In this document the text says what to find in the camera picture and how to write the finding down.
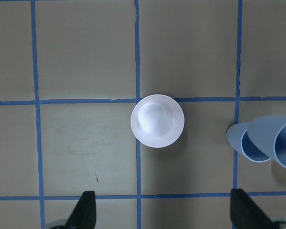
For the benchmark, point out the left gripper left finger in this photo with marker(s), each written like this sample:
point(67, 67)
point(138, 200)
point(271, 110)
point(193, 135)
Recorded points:
point(84, 215)

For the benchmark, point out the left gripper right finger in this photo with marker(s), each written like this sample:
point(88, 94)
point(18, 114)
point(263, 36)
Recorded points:
point(245, 213)

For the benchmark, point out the blue cup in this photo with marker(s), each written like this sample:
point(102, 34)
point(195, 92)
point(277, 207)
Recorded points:
point(268, 134)
point(238, 139)

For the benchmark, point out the pink bowl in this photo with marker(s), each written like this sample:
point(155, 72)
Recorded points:
point(157, 121)

